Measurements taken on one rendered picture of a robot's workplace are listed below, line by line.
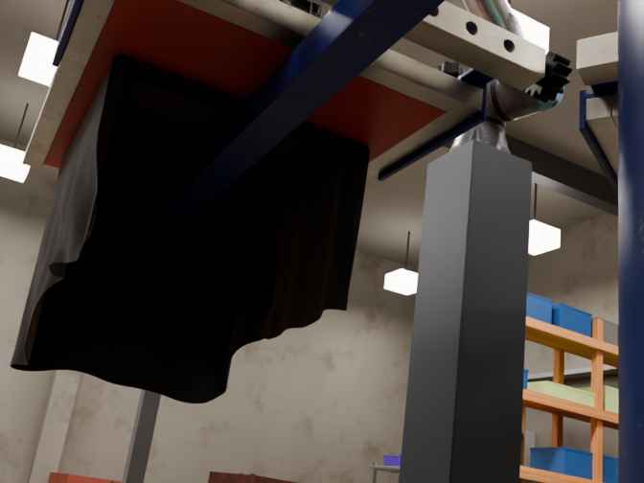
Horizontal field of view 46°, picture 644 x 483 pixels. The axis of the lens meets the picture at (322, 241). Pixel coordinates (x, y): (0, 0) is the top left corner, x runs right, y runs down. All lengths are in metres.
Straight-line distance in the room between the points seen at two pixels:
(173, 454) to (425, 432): 9.45
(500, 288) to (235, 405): 9.76
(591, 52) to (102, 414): 9.94
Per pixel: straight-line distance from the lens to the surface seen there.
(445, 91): 1.17
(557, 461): 7.59
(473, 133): 1.88
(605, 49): 1.18
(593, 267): 10.62
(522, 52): 1.18
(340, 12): 0.93
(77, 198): 1.19
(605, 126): 1.25
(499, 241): 1.75
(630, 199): 0.36
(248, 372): 11.46
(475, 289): 1.68
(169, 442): 11.00
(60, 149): 1.59
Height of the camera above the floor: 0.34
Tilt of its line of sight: 20 degrees up
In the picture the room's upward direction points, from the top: 8 degrees clockwise
